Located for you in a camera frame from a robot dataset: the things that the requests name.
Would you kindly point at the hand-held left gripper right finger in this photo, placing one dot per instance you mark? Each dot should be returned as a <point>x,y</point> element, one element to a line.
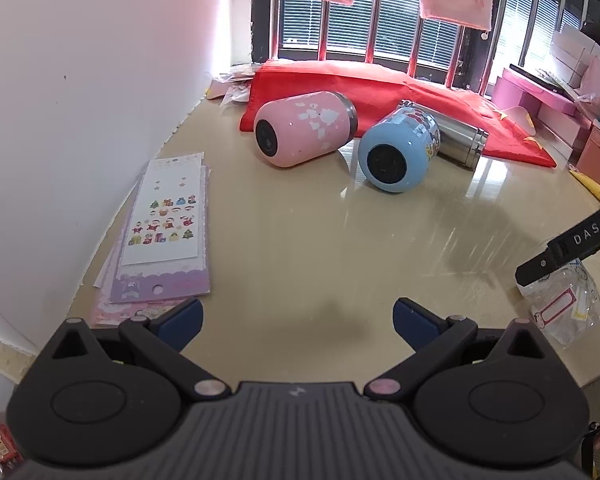
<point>414,322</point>

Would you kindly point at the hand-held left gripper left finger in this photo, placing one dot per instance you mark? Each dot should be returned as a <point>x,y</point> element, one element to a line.
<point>182,322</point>

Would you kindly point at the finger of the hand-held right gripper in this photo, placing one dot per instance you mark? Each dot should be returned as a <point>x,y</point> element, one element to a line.
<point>575,242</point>

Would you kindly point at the blue cartoon print cup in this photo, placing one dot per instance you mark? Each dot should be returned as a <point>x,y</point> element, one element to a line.
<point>405,145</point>

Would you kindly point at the pink cup with white flecks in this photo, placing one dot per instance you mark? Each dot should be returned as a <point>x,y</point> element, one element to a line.
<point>305,127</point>

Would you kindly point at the stainless steel cup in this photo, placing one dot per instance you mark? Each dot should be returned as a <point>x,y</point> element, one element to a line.
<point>462,140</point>

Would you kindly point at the purple sticker card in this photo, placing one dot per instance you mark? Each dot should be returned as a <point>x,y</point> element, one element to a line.
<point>155,282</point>

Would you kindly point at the pink sticker packet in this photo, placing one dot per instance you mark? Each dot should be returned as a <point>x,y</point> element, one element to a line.
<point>125,310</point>

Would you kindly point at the clear plastic bag of labels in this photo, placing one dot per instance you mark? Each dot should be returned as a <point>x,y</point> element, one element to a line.
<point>560,310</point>

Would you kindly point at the white cartoon sticker sheet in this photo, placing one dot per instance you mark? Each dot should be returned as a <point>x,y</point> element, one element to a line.
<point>165,215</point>

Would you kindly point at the pink rectangular box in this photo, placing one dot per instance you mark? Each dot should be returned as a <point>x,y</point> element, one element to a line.
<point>560,117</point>

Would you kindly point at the black flat tablet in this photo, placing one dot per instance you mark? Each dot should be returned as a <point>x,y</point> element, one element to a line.
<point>535,77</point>

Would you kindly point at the beige patterned strip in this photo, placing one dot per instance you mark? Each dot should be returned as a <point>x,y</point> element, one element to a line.
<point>10,360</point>

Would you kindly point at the white cardboard box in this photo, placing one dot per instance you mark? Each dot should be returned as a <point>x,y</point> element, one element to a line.
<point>572,55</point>

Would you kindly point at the red cloth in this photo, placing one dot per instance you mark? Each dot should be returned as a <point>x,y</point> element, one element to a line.
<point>380,85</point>

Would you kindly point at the clear plastic packets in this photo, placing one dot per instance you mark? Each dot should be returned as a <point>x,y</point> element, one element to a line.
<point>232,85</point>

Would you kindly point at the metal window railing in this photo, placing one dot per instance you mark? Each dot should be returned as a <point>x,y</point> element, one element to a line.
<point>375,25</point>

